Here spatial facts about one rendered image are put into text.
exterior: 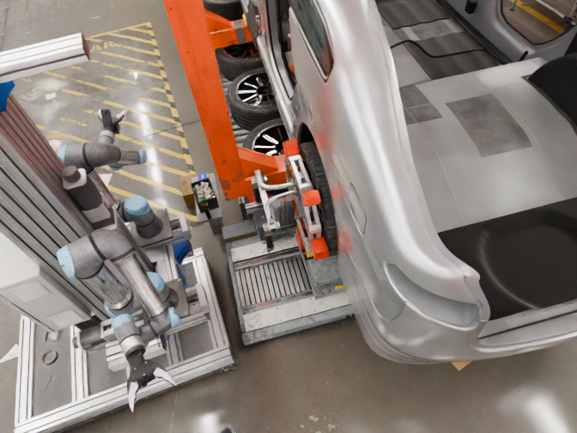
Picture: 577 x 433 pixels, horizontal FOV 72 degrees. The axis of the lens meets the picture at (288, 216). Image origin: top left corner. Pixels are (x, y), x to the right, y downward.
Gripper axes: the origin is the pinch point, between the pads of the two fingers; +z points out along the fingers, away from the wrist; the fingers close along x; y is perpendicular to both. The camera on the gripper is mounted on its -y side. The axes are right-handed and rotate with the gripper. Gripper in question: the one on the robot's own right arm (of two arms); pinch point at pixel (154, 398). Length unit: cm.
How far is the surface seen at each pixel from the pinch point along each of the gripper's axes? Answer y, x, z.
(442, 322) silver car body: -28, -84, 39
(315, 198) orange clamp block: -4, -98, -43
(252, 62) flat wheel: 49, -187, -253
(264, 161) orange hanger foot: 34, -114, -114
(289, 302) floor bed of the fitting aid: 105, -94, -50
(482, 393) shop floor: 103, -157, 64
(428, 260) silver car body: -51, -80, 27
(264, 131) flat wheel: 54, -145, -165
